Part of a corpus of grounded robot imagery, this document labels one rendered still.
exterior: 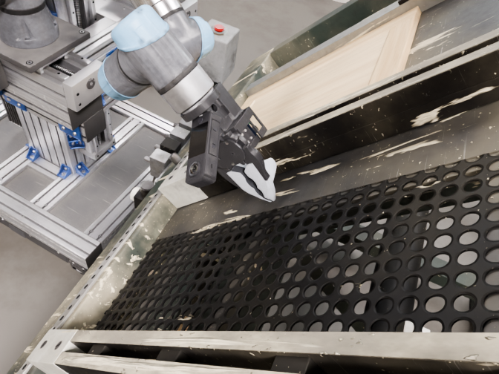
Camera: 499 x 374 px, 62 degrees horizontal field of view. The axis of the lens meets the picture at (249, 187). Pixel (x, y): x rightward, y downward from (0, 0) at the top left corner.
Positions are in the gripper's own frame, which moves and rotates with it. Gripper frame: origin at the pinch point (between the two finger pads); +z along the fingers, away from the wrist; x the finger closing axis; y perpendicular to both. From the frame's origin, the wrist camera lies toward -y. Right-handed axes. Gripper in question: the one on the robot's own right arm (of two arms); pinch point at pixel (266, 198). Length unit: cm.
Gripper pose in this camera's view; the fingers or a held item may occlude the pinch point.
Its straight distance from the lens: 71.7
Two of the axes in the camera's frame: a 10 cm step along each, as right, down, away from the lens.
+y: 3.9, -6.7, 6.3
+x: -7.0, 2.3, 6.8
